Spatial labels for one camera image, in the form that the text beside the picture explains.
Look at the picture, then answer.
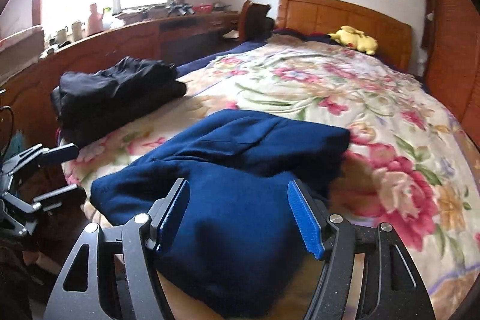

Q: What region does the yellow Pikachu plush toy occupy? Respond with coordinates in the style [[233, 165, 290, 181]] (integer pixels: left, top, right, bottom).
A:
[[329, 25, 378, 55]]

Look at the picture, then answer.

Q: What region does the white cup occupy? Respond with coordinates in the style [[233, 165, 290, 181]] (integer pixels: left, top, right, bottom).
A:
[[55, 26, 68, 45]]

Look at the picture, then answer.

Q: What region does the black gadget on desk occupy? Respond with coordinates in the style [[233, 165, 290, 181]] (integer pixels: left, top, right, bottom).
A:
[[165, 0, 195, 17]]

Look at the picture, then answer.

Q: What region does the wooden bed headboard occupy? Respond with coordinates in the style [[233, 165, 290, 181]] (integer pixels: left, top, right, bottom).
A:
[[277, 0, 413, 71]]

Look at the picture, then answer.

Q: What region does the red basket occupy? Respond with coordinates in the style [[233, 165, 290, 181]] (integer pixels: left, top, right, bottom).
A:
[[192, 4, 213, 15]]

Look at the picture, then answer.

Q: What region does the floral quilt bedspread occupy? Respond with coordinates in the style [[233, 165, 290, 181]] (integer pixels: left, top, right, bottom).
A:
[[63, 33, 479, 319]]

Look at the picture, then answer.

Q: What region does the cardboard box on desk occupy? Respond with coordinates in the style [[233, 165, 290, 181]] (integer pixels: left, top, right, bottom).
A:
[[0, 25, 45, 85]]

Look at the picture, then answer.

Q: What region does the long wooden desk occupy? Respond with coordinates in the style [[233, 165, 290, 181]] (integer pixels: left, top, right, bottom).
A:
[[3, 11, 239, 147]]

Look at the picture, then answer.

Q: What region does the wooden louvered wardrobe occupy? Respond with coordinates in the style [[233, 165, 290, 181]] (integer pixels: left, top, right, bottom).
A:
[[424, 0, 479, 145]]

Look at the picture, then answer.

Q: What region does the pink thermos jug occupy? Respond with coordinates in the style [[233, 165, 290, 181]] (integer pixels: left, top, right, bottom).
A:
[[86, 3, 104, 37]]

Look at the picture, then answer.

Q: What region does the white mug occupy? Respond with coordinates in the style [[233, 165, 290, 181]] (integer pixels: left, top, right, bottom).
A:
[[71, 20, 84, 42]]

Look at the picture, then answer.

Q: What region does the folded black clothes pile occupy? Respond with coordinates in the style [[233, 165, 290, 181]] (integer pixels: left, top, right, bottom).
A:
[[50, 56, 187, 148]]

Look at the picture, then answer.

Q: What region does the wooden desk chair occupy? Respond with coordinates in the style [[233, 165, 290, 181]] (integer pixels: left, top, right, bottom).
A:
[[223, 0, 275, 43]]

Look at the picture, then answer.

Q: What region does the navy blue blazer jacket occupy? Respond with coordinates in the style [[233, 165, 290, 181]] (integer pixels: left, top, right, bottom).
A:
[[90, 110, 350, 318]]

